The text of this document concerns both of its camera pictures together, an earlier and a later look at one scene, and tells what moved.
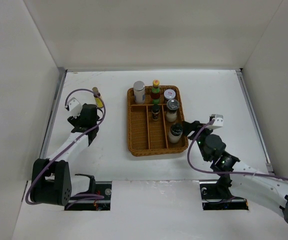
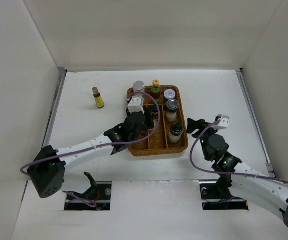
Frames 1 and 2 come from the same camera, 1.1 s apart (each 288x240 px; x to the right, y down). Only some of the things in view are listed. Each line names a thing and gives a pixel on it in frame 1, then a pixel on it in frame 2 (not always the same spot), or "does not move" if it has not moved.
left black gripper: x=75 y=121 -> x=149 y=119
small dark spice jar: x=155 y=111 does not move
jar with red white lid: x=169 y=94 does not move
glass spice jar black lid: x=172 y=106 does not move
